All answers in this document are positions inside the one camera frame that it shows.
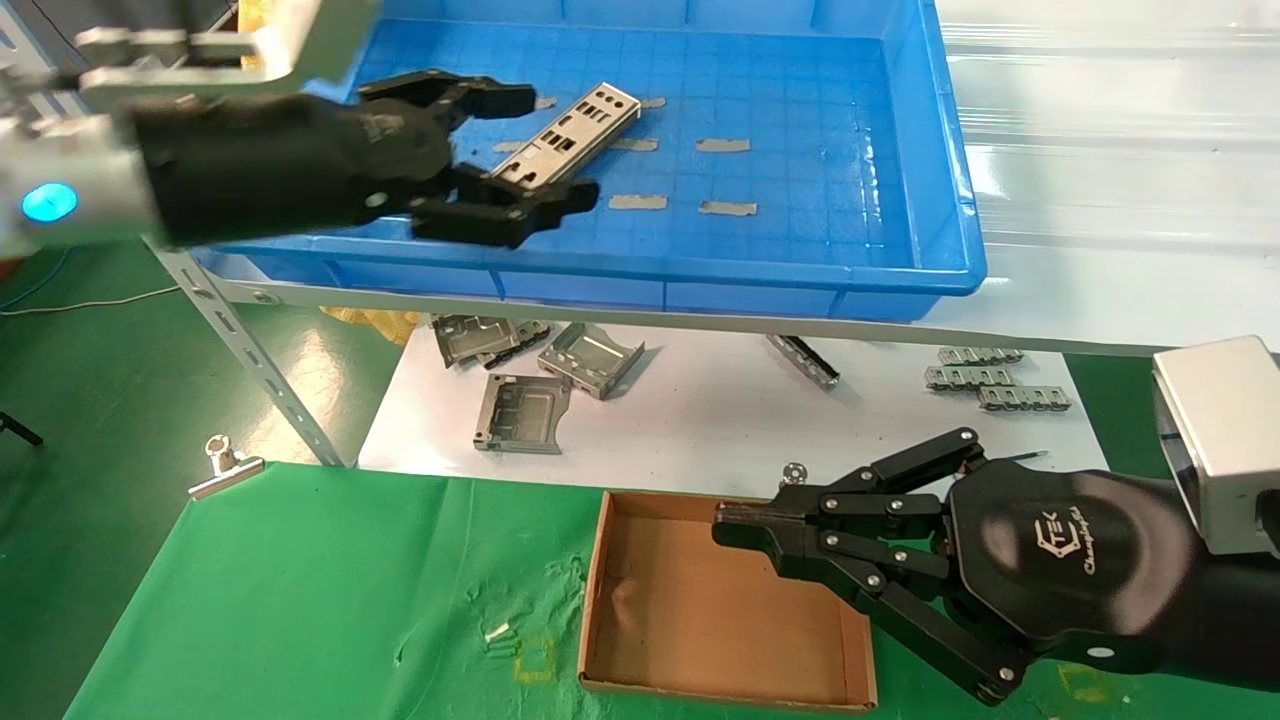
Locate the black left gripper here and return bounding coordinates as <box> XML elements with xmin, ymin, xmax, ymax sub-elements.
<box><xmin>130</xmin><ymin>68</ymin><xmax>601</xmax><ymax>251</ymax></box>

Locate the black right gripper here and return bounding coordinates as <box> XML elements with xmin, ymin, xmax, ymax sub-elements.
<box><xmin>712</xmin><ymin>427</ymin><xmax>1280</xmax><ymax>707</ymax></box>

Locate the silver io shield plate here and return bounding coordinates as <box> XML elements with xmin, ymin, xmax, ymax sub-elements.
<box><xmin>490</xmin><ymin>82</ymin><xmax>643</xmax><ymax>189</ymax></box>

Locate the shallow cardboard box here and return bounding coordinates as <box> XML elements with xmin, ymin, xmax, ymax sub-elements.
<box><xmin>578</xmin><ymin>488</ymin><xmax>879</xmax><ymax>713</ymax></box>

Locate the blue plastic tray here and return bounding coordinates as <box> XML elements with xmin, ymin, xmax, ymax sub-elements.
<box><xmin>190</xmin><ymin>0</ymin><xmax>989</xmax><ymax>323</ymax></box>

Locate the silver comb shaped part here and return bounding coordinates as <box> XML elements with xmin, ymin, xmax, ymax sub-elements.
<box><xmin>937</xmin><ymin>345</ymin><xmax>1026</xmax><ymax>368</ymax></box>
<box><xmin>977</xmin><ymin>384</ymin><xmax>1074</xmax><ymax>414</ymax></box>
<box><xmin>923</xmin><ymin>365</ymin><xmax>1013</xmax><ymax>392</ymax></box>

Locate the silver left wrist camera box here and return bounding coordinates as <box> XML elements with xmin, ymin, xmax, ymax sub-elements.
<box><xmin>75</xmin><ymin>0</ymin><xmax>376</xmax><ymax>111</ymax></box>

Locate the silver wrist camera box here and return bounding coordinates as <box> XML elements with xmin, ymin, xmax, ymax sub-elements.
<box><xmin>1150</xmin><ymin>335</ymin><xmax>1280</xmax><ymax>557</ymax></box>
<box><xmin>75</xmin><ymin>0</ymin><xmax>376</xmax><ymax>111</ymax></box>

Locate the silver metal tray bracket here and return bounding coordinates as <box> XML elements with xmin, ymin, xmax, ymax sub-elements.
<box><xmin>537</xmin><ymin>321</ymin><xmax>647</xmax><ymax>401</ymax></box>

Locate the silver toothed metal rail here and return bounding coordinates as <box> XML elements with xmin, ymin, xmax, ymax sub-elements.
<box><xmin>765</xmin><ymin>334</ymin><xmax>842</xmax><ymax>392</ymax></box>

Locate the dark grey metal frame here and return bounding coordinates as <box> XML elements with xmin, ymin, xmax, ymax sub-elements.
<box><xmin>472</xmin><ymin>373</ymin><xmax>574</xmax><ymax>456</ymax></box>

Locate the grey slotted angle post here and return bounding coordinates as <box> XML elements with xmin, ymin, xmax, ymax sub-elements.
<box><xmin>150</xmin><ymin>240</ymin><xmax>349</xmax><ymax>469</ymax></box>

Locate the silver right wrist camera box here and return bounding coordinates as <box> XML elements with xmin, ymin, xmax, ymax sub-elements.
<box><xmin>1150</xmin><ymin>335</ymin><xmax>1280</xmax><ymax>557</ymax></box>

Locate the white floor cable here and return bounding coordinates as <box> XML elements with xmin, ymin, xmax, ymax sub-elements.
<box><xmin>0</xmin><ymin>284</ymin><xmax>183</xmax><ymax>318</ymax></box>

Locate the blue floor cable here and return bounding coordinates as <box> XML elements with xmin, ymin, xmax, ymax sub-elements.
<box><xmin>0</xmin><ymin>245</ymin><xmax>76</xmax><ymax>313</ymax></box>

